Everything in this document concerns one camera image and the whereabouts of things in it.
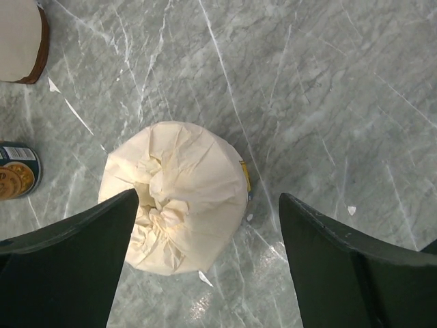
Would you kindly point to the beige paper roll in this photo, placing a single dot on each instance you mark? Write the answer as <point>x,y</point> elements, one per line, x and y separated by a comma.
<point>25,39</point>

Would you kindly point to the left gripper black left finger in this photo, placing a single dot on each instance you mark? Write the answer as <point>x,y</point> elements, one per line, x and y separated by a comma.
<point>66,274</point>

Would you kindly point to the printed paper roll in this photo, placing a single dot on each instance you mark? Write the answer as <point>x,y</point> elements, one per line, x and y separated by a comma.
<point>193,189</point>

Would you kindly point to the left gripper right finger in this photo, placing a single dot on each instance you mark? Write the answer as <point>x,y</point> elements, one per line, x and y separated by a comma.
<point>345,278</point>

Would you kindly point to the food tin can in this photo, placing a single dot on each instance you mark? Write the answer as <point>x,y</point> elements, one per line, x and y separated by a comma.
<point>21,170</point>

